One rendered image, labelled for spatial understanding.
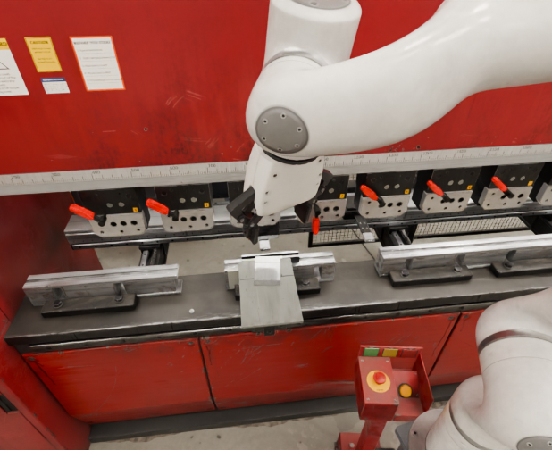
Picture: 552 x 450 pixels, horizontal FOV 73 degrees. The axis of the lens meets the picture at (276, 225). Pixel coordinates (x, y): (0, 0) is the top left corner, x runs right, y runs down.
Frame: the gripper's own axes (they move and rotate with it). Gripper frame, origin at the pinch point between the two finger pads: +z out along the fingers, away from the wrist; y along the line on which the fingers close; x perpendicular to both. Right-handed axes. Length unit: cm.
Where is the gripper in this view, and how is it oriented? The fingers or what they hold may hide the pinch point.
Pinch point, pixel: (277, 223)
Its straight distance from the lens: 57.2
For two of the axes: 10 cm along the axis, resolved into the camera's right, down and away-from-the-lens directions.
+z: -1.1, 6.4, 7.6
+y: -8.5, 3.4, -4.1
